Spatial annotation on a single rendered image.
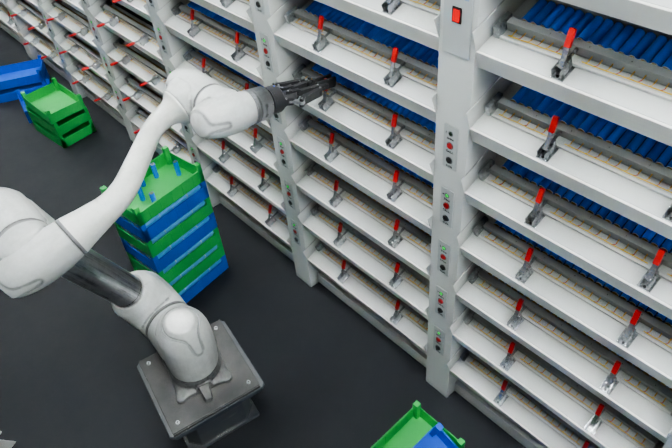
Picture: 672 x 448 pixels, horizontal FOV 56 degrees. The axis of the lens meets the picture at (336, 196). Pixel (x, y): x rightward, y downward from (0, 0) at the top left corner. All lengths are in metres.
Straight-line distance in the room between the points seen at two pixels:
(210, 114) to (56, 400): 1.36
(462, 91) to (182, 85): 0.72
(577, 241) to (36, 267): 1.17
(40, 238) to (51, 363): 1.19
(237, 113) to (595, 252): 0.88
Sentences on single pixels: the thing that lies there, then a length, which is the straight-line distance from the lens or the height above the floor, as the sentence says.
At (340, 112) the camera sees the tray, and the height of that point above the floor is 0.93.
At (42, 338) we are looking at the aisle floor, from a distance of 2.76.
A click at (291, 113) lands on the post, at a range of 2.03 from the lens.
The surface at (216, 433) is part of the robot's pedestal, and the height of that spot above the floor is 0.03.
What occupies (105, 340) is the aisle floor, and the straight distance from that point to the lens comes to 2.63.
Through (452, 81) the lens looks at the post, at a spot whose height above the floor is 1.21.
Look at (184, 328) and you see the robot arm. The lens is 1.91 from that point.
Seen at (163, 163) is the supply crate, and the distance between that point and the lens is 2.50.
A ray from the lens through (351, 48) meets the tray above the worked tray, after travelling 1.71.
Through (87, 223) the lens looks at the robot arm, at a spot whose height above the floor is 1.01.
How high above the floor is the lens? 1.95
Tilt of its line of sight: 41 degrees down
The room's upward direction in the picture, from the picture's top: 6 degrees counter-clockwise
